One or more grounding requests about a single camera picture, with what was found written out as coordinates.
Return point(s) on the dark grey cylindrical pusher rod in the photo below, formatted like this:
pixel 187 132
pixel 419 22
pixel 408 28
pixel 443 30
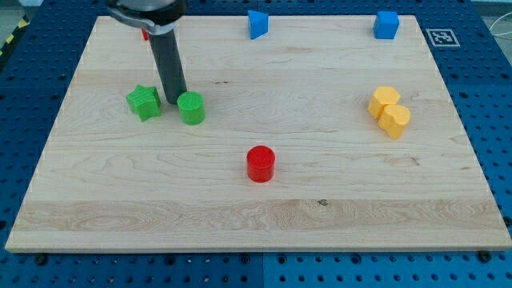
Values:
pixel 169 65

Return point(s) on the green cylinder block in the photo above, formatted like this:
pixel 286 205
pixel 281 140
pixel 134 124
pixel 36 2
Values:
pixel 191 108

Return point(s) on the small red block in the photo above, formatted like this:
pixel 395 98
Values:
pixel 145 35

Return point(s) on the green star block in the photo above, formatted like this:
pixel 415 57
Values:
pixel 144 102

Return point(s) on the blue triangle block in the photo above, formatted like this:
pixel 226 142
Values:
pixel 258 23

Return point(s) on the wooden board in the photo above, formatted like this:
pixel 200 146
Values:
pixel 317 137

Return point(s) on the red cylinder block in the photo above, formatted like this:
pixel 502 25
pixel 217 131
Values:
pixel 260 163

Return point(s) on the blue cube block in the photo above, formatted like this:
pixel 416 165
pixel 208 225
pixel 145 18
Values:
pixel 386 25

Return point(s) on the yellow hexagon block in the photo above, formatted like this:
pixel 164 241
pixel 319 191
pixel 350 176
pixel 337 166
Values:
pixel 382 97

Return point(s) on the yellow heart block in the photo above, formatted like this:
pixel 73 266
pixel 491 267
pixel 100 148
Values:
pixel 394 120

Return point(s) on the white fiducial marker tag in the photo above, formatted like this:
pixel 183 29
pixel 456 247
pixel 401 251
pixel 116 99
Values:
pixel 442 37

